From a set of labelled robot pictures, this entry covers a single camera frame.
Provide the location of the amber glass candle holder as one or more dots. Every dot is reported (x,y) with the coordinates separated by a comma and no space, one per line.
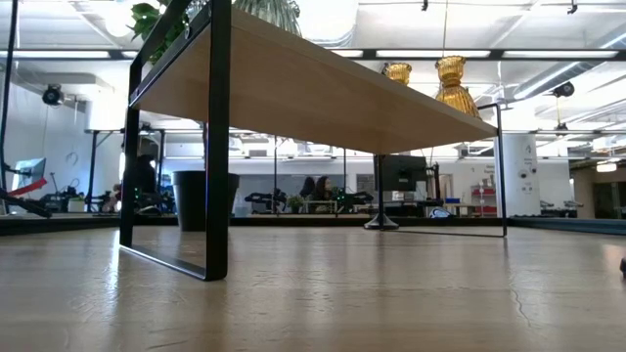
(455,93)
(397,72)

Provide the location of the clear glass candle holder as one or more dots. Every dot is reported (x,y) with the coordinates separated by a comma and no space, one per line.
(269,14)
(198,10)

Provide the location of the wooden shelf riser black legs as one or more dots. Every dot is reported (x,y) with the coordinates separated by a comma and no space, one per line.
(318,98)

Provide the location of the black computer monitor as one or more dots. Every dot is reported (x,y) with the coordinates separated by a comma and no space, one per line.
(403,176)

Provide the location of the green potted plant black pot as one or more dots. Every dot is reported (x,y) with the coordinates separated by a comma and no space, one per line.
(191,200)

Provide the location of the red storage rack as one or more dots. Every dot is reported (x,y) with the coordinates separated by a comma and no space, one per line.
(484,195)

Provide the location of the white round column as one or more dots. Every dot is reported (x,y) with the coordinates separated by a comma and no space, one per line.
(521,171)

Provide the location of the lit computer monitor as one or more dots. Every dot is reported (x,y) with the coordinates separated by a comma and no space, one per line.
(30,171)

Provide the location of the red and black bar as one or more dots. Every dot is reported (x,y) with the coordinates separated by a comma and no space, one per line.
(29,187)

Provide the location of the black ceiling light rail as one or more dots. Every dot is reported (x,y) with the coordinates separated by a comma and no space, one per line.
(440,54)

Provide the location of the black aluminium table frame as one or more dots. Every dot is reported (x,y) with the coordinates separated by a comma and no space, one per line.
(73,222)

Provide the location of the black round wall camera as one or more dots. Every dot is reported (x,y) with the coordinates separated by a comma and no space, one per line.
(52,94)
(564,89)

